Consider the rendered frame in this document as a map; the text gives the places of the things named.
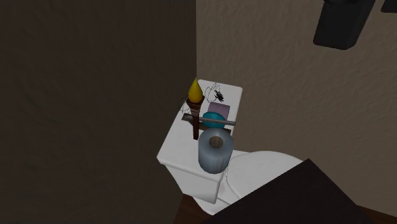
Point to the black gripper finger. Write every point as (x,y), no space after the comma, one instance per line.
(341,24)
(390,5)

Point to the black insect figure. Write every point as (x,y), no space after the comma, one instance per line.
(219,96)

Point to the purple square box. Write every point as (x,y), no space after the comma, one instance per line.
(219,108)

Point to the grey flat bar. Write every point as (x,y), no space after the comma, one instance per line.
(229,123)

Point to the teal oval bowl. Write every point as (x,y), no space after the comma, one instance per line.
(214,118)

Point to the brown torch with yellow flame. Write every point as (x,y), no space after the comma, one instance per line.
(195,105)

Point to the grey toilet paper roll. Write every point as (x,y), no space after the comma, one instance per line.
(214,158)

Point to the white toilet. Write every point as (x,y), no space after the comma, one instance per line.
(180,149)

